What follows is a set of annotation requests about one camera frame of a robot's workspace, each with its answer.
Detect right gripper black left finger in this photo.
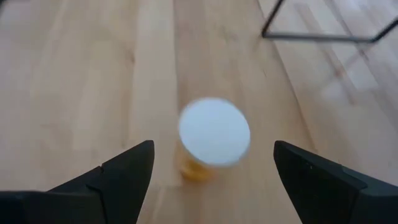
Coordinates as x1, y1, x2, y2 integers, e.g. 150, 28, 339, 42
0, 139, 155, 224

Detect wooden shelf with black frame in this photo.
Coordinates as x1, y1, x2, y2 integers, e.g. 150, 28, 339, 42
261, 0, 398, 44

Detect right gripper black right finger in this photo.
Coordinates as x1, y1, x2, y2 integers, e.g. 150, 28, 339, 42
273, 139, 398, 224

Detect orange medicine bottle white cap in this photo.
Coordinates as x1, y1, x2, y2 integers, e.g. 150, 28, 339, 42
177, 96, 251, 183

